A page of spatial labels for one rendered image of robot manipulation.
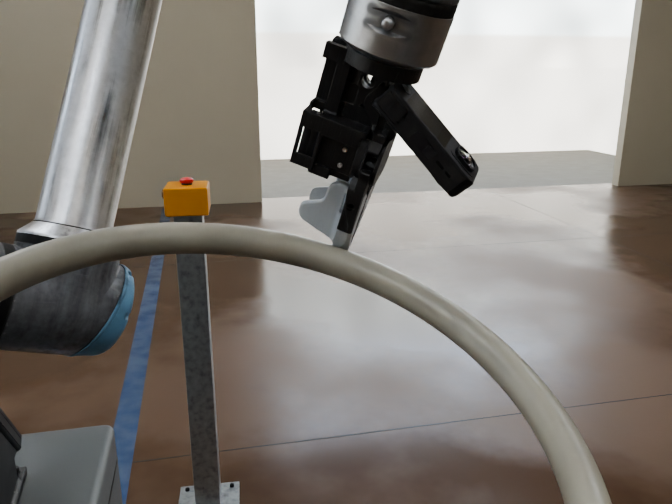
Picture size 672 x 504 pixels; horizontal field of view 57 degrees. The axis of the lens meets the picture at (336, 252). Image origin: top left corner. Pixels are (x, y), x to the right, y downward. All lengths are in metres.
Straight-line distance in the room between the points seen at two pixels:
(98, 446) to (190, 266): 0.89
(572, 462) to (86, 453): 0.73
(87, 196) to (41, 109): 5.84
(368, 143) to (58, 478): 0.66
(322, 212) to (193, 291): 1.27
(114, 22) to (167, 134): 5.66
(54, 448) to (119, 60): 0.59
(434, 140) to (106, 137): 0.57
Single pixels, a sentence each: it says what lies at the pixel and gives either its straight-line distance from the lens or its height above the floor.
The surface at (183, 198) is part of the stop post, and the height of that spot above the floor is 1.05.
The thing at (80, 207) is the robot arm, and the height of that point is 1.20.
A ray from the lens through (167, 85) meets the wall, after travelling 6.64.
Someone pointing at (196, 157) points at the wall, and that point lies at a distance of 6.69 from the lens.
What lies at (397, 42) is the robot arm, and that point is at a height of 1.41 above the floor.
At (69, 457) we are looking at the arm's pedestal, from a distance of 1.03.
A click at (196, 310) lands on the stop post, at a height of 0.71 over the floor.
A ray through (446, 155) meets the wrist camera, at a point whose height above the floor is 1.32.
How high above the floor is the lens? 1.39
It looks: 17 degrees down
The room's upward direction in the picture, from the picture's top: straight up
